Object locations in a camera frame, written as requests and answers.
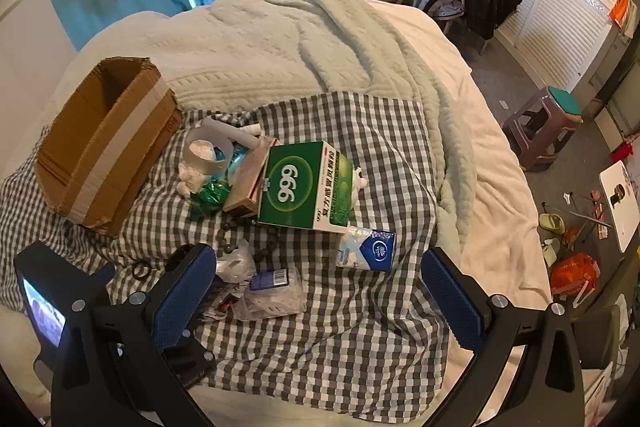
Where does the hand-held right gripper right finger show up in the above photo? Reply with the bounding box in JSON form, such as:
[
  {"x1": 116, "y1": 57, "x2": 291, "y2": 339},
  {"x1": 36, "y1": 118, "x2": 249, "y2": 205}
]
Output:
[{"x1": 421, "y1": 247, "x2": 586, "y2": 427}]

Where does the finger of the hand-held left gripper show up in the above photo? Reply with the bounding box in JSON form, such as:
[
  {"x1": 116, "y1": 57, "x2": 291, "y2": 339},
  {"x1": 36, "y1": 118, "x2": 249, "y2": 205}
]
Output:
[{"x1": 167, "y1": 339, "x2": 217, "y2": 389}]

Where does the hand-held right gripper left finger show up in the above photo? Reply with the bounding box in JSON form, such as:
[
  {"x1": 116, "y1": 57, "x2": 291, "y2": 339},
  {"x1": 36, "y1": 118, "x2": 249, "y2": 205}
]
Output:
[{"x1": 50, "y1": 244, "x2": 217, "y2": 427}]

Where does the small printed packet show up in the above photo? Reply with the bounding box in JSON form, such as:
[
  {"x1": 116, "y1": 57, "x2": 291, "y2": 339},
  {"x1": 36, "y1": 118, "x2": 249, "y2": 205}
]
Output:
[{"x1": 200, "y1": 286, "x2": 237, "y2": 319}]

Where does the clear plastic bag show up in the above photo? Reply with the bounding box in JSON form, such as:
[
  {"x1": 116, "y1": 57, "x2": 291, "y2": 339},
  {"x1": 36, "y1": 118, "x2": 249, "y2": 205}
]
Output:
[{"x1": 215, "y1": 239, "x2": 257, "y2": 283}]

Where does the dark bead bracelet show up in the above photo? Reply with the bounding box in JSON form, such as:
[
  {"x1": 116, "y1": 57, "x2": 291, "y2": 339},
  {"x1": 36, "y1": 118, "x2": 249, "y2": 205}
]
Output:
[{"x1": 212, "y1": 222, "x2": 286, "y2": 263}]

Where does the clear cotton swab bottle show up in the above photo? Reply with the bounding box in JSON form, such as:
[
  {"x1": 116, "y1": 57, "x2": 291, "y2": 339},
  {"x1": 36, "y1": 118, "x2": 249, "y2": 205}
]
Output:
[{"x1": 232, "y1": 267, "x2": 307, "y2": 322}]

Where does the blue and white tissue pack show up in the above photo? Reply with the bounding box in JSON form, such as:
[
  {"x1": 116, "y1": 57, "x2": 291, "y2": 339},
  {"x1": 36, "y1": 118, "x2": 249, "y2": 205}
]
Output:
[{"x1": 335, "y1": 227, "x2": 397, "y2": 274}]

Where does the green foil packet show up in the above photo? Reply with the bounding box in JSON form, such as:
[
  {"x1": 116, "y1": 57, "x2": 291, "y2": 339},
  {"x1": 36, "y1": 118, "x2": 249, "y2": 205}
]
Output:
[{"x1": 189, "y1": 179, "x2": 233, "y2": 220}]

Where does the white tissue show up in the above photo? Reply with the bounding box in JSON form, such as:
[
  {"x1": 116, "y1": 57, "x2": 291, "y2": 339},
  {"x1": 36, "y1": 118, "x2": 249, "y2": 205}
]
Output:
[{"x1": 177, "y1": 162, "x2": 208, "y2": 198}]

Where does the tan box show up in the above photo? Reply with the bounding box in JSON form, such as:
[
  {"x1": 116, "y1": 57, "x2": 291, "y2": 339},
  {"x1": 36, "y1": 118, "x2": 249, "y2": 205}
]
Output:
[{"x1": 222, "y1": 138, "x2": 278, "y2": 218}]

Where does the clear tape roll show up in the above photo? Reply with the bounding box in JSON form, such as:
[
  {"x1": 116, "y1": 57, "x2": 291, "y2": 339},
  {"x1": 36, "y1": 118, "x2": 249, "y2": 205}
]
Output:
[{"x1": 185, "y1": 127, "x2": 234, "y2": 172}]

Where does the brown cardboard box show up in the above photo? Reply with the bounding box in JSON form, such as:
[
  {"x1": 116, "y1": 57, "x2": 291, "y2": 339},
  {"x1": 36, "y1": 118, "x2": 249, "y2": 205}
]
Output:
[{"x1": 34, "y1": 57, "x2": 185, "y2": 238}]

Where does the white plug adapter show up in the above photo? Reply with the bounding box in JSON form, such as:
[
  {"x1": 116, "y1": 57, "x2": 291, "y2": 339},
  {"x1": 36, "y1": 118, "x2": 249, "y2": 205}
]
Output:
[{"x1": 350, "y1": 166, "x2": 370, "y2": 194}]

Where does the blue blister pack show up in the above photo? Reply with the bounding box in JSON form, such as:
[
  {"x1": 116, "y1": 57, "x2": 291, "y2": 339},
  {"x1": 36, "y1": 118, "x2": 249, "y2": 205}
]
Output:
[{"x1": 227, "y1": 144, "x2": 256, "y2": 172}]

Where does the green and white medicine box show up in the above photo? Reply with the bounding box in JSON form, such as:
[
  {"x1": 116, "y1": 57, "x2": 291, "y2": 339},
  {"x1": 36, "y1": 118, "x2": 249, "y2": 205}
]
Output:
[{"x1": 256, "y1": 140, "x2": 362, "y2": 233}]

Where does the white bent tube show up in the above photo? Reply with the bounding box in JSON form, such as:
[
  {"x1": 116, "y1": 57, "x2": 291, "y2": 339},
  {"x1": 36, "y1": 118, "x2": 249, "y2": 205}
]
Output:
[{"x1": 200, "y1": 117, "x2": 263, "y2": 148}]

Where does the grey checkered cloth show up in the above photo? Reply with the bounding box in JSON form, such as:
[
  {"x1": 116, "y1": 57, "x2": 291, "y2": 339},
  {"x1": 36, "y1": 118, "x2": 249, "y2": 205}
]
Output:
[{"x1": 0, "y1": 91, "x2": 453, "y2": 408}]

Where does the orange plastic bag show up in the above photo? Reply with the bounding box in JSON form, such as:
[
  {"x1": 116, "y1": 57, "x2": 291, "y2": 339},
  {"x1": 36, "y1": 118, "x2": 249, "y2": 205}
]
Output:
[{"x1": 550, "y1": 253, "x2": 601, "y2": 300}]

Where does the white folding table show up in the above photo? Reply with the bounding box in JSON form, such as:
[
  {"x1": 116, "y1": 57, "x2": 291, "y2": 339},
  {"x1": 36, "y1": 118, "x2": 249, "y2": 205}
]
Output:
[{"x1": 599, "y1": 159, "x2": 640, "y2": 254}]

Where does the purple stool with teal seat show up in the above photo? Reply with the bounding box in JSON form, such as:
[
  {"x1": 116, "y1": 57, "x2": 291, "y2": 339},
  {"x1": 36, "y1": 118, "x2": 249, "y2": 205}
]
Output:
[{"x1": 501, "y1": 86, "x2": 583, "y2": 172}]

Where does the pale green blanket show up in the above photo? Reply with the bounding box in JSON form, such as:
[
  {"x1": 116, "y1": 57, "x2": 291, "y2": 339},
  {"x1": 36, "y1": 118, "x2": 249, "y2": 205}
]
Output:
[{"x1": 82, "y1": 0, "x2": 481, "y2": 238}]

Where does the black jacket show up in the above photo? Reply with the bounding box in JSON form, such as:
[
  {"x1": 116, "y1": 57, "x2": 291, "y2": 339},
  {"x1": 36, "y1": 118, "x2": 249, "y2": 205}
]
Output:
[{"x1": 460, "y1": 0, "x2": 523, "y2": 40}]

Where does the white wardrobe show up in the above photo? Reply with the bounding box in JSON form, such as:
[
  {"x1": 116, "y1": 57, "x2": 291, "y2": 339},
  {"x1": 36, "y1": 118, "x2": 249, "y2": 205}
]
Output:
[{"x1": 492, "y1": 0, "x2": 640, "y2": 108}]

